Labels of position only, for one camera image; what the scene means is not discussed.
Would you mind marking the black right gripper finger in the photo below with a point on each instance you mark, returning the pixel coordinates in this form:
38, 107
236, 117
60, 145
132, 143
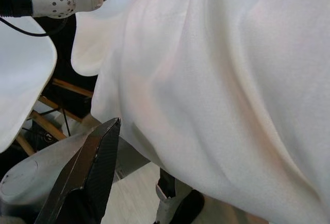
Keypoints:
95, 167

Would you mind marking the white pillow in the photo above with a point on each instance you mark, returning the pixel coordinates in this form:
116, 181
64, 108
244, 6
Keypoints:
206, 92

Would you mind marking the black metal chair strut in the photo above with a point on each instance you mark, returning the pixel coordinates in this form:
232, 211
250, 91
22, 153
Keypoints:
65, 121

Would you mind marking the wooden chair leg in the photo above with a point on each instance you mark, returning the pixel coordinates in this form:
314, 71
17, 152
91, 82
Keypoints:
25, 145
73, 87
62, 109
47, 126

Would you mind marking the white plastic chair seat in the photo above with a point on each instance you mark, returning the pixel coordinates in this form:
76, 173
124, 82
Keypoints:
23, 79

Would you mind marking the black robot left foot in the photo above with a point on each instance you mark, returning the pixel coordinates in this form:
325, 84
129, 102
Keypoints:
190, 208

